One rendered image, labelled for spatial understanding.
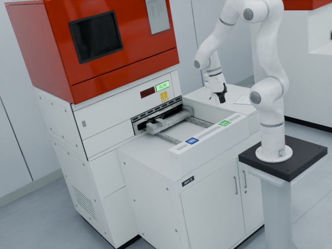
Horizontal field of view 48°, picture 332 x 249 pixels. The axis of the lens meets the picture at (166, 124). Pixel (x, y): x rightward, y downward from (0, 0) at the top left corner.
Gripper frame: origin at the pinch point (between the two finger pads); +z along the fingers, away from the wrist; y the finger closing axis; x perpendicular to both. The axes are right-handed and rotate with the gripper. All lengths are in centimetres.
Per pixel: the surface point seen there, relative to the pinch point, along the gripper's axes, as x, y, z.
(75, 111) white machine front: -65, -56, -17
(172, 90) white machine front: 8, -58, -5
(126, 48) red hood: -24, -45, -43
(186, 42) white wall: 147, -207, -22
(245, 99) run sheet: 32.1, -14.7, 11.8
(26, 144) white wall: -70, -215, 18
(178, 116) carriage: 2, -52, 13
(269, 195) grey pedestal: -7, 24, 54
